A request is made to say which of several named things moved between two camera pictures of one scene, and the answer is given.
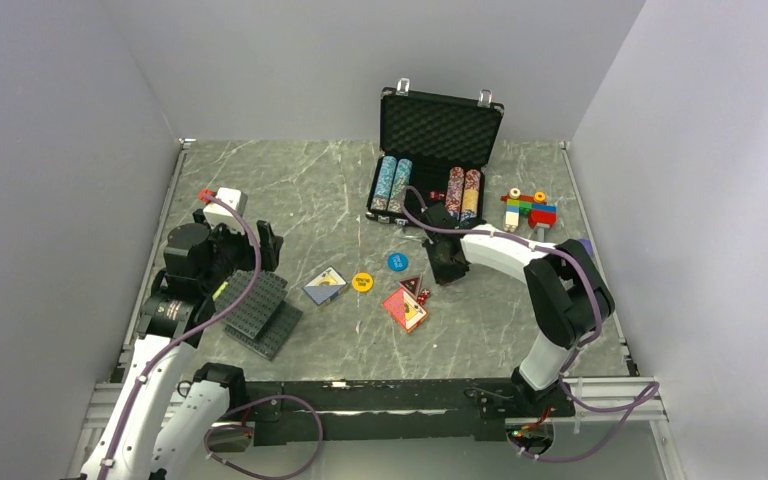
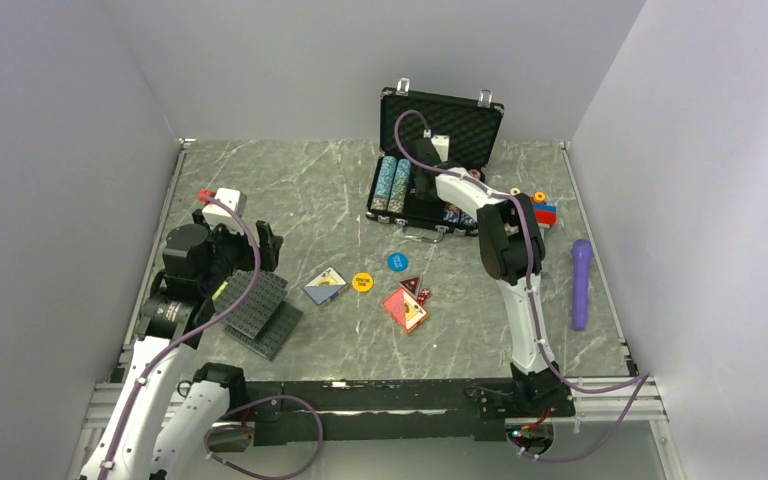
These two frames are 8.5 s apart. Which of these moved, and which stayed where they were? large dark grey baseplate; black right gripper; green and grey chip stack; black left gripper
Moved: black right gripper
Stayed: black left gripper; green and grey chip stack; large dark grey baseplate
